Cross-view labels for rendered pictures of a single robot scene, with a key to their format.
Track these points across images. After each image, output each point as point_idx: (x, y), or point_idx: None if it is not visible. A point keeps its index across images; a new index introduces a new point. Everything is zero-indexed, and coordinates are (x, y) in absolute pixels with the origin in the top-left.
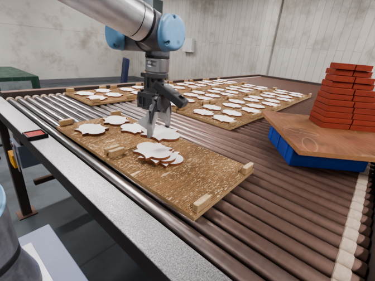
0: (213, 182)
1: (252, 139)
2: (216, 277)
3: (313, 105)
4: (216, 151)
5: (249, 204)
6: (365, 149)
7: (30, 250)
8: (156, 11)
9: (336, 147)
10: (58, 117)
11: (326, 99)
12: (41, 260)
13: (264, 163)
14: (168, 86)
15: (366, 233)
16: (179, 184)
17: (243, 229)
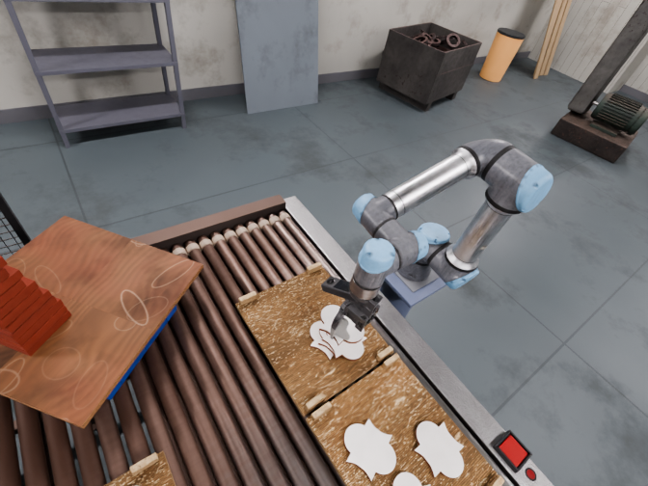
0: (291, 292)
1: (150, 398)
2: (318, 240)
3: (17, 340)
4: (247, 366)
5: (271, 271)
6: (117, 252)
7: (410, 286)
8: (380, 196)
9: (148, 261)
10: None
11: (40, 298)
12: (401, 279)
13: (202, 322)
14: (346, 286)
15: (206, 236)
16: (323, 295)
17: (290, 255)
